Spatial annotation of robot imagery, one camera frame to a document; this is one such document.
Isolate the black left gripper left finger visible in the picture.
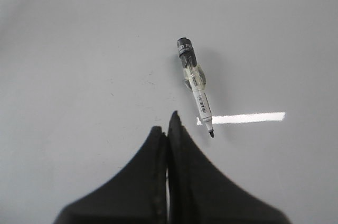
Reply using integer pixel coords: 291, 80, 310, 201
54, 126, 168, 223

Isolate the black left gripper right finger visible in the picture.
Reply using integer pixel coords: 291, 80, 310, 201
167, 111, 290, 223

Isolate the white black whiteboard marker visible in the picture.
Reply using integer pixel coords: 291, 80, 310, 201
177, 38, 214, 138

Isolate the white whiteboard with aluminium frame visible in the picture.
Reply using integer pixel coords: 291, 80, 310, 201
1, 0, 337, 223

